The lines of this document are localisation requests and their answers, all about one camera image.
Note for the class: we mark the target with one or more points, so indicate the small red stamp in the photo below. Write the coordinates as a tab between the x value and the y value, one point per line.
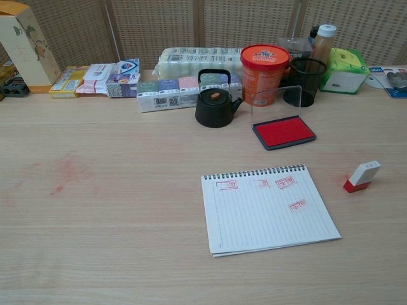
362	176

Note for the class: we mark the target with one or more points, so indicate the white spiral notepad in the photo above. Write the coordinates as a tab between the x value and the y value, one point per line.
270	222

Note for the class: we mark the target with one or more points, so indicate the black teapot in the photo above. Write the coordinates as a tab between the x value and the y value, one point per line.
213	111

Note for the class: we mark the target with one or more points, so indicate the multicolour pocket tissue pack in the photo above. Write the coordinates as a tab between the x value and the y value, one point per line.
168	92

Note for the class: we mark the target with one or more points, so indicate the red ink pad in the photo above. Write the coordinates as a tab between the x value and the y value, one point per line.
284	131

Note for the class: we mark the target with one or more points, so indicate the pale yellow paper roll pack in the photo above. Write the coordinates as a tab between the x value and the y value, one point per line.
190	62

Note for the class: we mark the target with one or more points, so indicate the orange snack tub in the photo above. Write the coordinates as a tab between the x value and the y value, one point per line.
264	73

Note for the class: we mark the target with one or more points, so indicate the purple printed box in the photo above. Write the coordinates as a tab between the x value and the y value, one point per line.
122	85

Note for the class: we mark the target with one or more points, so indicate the blue white soap box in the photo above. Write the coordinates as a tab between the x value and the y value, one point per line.
128	66

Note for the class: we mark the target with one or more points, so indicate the black mesh pen cup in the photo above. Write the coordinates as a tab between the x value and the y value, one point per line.
306	79

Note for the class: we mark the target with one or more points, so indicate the pink wet wipes pack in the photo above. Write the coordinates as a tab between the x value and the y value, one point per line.
95	79

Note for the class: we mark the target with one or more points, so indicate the woven wooden folding screen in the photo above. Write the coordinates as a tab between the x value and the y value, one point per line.
159	25

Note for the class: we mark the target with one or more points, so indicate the clear plastic box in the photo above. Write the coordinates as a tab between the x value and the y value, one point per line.
295	46

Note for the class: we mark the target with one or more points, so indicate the yellow printed box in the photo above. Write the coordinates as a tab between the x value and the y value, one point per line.
66	82

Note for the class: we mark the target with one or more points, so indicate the dark bottle black cap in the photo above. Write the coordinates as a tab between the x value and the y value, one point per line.
313	35

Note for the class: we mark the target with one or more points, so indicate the amber bottle white cap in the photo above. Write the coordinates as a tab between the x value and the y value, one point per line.
324	44

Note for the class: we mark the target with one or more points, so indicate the green tissue box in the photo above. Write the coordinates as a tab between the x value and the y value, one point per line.
346	70

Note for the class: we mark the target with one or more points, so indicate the white round disc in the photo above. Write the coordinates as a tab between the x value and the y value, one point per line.
373	81

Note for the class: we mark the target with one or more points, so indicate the dark grey rack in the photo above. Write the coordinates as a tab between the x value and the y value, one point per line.
12	89

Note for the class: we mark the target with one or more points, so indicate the blue blister pack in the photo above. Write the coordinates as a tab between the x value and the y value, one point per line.
394	79

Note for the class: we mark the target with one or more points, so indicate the tall cream gift box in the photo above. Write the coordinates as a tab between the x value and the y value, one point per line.
25	47

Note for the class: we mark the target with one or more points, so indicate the gold foil package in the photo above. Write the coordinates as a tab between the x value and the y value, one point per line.
6	71

